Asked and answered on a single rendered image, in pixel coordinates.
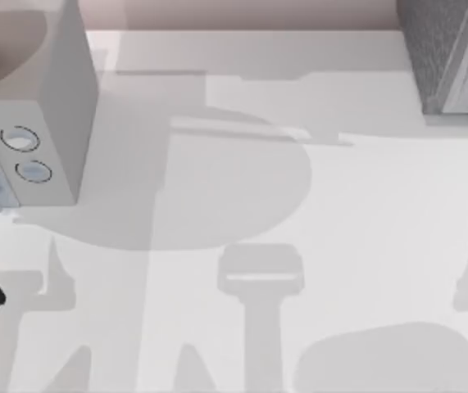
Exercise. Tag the large microwave knob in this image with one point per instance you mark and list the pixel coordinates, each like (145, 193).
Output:
(19, 139)

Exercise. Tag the pale microwave oven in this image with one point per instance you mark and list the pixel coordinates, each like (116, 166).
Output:
(59, 102)

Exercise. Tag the small microwave knob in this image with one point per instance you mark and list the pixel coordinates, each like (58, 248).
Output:
(33, 171)

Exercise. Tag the grey cabinet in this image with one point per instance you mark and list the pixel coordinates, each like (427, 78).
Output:
(446, 53)

